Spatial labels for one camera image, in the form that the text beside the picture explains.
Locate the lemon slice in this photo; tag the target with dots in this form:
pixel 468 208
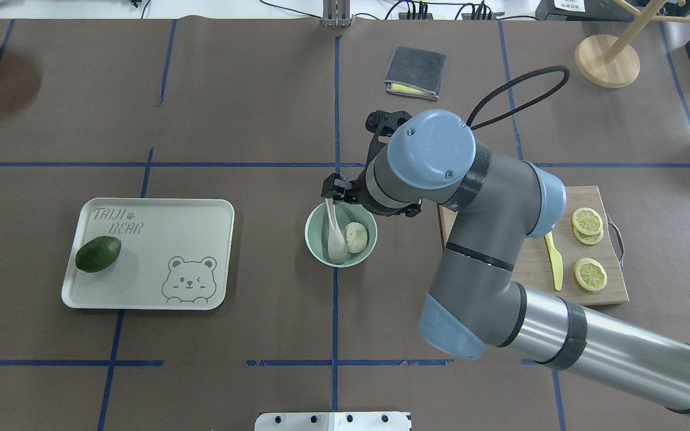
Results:
pixel 587 221
pixel 588 239
pixel 589 274

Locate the green avocado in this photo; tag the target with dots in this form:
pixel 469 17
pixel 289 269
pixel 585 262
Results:
pixel 98 254

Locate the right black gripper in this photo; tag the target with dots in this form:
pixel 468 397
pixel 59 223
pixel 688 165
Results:
pixel 341 188

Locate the cream bear tray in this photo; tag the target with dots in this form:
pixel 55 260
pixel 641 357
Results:
pixel 174 254

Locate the wooden cutting board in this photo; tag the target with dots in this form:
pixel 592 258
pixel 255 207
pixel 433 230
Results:
pixel 533 268

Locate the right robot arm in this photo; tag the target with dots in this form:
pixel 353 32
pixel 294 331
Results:
pixel 473 302

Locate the wooden mug tree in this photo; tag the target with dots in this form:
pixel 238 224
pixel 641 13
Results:
pixel 609 61

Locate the white ceramic spoon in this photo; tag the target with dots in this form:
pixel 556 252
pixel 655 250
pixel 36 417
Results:
pixel 336 245

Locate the grey folded cloth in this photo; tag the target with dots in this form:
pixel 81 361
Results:
pixel 415 72

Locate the light green bowl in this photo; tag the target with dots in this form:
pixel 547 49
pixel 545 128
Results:
pixel 316 232

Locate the aluminium frame post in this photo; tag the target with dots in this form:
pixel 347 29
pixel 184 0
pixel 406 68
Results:
pixel 336 14

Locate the yellow plastic knife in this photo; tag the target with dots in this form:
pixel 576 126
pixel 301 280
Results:
pixel 556 262

